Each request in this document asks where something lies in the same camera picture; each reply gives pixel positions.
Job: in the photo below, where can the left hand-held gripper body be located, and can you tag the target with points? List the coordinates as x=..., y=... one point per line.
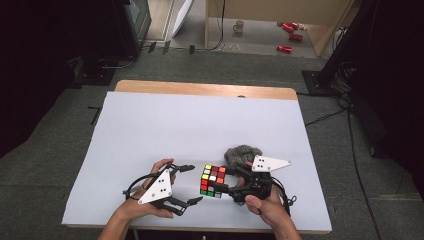
x=160, y=190

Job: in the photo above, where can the beige mug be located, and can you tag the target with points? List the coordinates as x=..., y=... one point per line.
x=238, y=26

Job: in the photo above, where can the white table mat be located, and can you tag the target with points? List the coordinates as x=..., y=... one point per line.
x=200, y=126

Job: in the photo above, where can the person's right hand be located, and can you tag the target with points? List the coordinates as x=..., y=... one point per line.
x=271, y=210

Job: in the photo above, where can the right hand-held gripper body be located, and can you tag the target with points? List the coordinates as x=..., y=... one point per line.
x=260, y=183

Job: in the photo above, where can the black stand base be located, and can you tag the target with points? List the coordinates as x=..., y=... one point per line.
x=95, y=75

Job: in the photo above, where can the grey furry pouch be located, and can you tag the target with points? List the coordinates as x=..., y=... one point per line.
x=240, y=155

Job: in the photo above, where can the multicoloured puzzle cube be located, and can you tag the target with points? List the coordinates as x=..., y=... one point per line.
x=213, y=178

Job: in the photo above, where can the white panel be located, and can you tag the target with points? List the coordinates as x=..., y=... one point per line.
x=181, y=16

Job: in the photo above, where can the dark monitor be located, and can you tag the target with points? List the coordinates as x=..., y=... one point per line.
x=133, y=23

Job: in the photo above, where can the wooden table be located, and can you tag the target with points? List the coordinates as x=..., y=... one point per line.
x=200, y=88

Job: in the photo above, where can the red can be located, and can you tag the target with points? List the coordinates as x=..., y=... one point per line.
x=287, y=27
x=295, y=37
x=295, y=25
x=284, y=49

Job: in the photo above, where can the black slanted stand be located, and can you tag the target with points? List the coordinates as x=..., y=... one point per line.
x=343, y=43

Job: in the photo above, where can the person's left hand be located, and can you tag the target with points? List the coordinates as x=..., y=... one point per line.
x=140, y=210

